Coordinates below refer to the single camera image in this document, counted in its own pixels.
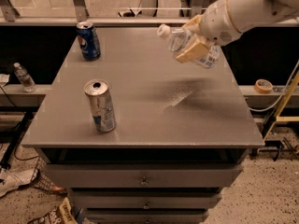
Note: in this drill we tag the top grey drawer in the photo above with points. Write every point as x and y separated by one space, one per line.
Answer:
143 175

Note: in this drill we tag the blue Pepsi can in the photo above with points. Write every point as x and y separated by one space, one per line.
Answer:
88 40

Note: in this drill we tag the bottom grey drawer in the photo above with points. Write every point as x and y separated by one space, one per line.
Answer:
146 216

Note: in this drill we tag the roll of masking tape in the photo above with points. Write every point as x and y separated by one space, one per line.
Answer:
263 86

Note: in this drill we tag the small clear water bottle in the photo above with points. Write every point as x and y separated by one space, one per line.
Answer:
24 77

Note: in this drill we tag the snack bag on floor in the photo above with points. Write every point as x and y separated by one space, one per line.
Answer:
59 215

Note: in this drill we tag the grey drawer cabinet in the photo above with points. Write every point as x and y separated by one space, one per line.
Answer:
165 112

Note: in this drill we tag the yellow metal stand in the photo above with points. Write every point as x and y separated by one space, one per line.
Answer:
276 117

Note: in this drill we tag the grey drawer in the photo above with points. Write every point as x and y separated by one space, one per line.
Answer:
146 199
146 216
143 175

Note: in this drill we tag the middle grey drawer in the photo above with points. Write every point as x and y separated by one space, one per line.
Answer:
146 199

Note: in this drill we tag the clear plastic water bottle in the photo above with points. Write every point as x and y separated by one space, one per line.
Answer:
176 40

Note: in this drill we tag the white crumpled cloth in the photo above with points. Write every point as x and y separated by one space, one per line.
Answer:
13 180

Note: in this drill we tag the silver blue drink can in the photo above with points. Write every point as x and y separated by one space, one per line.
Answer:
101 106

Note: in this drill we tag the black tripod leg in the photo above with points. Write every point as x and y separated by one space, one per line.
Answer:
17 135

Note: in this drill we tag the wire mesh basket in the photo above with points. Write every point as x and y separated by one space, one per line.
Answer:
42 182

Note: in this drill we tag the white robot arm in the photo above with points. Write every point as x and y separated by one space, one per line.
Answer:
248 14

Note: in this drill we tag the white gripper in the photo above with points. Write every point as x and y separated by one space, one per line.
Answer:
217 22

